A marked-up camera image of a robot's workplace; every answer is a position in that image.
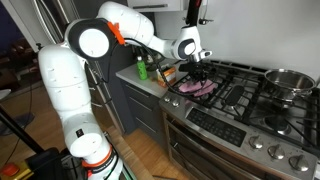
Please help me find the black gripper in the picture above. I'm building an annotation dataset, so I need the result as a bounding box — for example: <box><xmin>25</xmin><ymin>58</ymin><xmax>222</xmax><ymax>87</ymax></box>
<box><xmin>191</xmin><ymin>61</ymin><xmax>210</xmax><ymax>84</ymax></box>

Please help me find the pink cloth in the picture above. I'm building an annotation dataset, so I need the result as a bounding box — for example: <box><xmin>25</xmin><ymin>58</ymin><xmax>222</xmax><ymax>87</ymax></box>
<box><xmin>178</xmin><ymin>78</ymin><xmax>218</xmax><ymax>98</ymax></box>

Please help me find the black robot base box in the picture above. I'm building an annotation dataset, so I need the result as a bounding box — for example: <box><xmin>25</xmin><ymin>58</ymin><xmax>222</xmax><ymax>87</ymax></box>
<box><xmin>24</xmin><ymin>148</ymin><xmax>81</xmax><ymax>180</ymax></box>

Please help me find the stainless steel gas stove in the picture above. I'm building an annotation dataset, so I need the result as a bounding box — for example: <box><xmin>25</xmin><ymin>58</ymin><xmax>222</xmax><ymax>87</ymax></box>
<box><xmin>159</xmin><ymin>59</ymin><xmax>320</xmax><ymax>180</ymax></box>

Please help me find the orange carton box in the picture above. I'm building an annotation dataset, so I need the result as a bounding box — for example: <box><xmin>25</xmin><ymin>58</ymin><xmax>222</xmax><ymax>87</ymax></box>
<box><xmin>155</xmin><ymin>65</ymin><xmax>177</xmax><ymax>88</ymax></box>

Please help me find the green plastic bottle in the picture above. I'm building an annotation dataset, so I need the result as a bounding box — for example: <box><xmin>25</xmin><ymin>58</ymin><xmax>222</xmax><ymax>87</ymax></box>
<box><xmin>136</xmin><ymin>55</ymin><xmax>149</xmax><ymax>81</ymax></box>

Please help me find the black oven mitt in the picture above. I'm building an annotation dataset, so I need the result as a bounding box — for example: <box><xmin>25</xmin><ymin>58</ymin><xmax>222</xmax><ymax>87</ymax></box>
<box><xmin>185</xmin><ymin>0</ymin><xmax>203</xmax><ymax>28</ymax></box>

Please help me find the dark grey lower cabinet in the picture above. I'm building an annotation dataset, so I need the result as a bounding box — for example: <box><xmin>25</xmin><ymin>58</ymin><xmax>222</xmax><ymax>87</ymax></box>
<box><xmin>119</xmin><ymin>78</ymin><xmax>168</xmax><ymax>144</ymax></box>

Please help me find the white upper cabinet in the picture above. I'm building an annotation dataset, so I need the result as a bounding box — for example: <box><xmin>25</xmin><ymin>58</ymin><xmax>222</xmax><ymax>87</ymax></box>
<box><xmin>126</xmin><ymin>0</ymin><xmax>186</xmax><ymax>14</ymax></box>

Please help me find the steel cooking pot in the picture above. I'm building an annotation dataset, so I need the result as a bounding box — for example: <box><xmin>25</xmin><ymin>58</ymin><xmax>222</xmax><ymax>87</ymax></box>
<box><xmin>264</xmin><ymin>68</ymin><xmax>317</xmax><ymax>101</ymax></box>

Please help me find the stainless steel refrigerator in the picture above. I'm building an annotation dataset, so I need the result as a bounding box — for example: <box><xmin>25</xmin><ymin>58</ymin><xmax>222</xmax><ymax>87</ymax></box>
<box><xmin>9</xmin><ymin>0</ymin><xmax>125</xmax><ymax>134</ymax></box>

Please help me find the black tripod leg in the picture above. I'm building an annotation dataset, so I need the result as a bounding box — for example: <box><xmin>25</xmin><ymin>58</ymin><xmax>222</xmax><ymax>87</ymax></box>
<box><xmin>0</xmin><ymin>106</ymin><xmax>44</xmax><ymax>154</ymax></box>

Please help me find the red emergency stop button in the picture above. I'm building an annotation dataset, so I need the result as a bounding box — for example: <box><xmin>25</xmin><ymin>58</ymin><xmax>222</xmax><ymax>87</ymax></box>
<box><xmin>0</xmin><ymin>162</ymin><xmax>21</xmax><ymax>178</ymax></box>

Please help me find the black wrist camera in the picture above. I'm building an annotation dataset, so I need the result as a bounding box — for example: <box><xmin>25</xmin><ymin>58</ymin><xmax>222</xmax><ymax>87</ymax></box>
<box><xmin>178</xmin><ymin>62</ymin><xmax>195</xmax><ymax>73</ymax></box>

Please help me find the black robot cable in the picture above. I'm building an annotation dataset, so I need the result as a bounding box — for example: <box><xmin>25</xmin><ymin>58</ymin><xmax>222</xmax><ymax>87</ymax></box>
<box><xmin>123</xmin><ymin>38</ymin><xmax>189</xmax><ymax>97</ymax></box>

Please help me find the metal wall hook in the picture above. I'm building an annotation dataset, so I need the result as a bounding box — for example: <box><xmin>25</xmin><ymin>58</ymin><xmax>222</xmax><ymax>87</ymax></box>
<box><xmin>198</xmin><ymin>18</ymin><xmax>214</xmax><ymax>26</ymax></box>

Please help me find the steel oven door handle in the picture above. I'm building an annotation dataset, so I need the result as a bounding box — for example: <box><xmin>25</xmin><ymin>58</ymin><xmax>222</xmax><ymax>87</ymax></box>
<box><xmin>168</xmin><ymin>123</ymin><xmax>258</xmax><ymax>180</ymax></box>

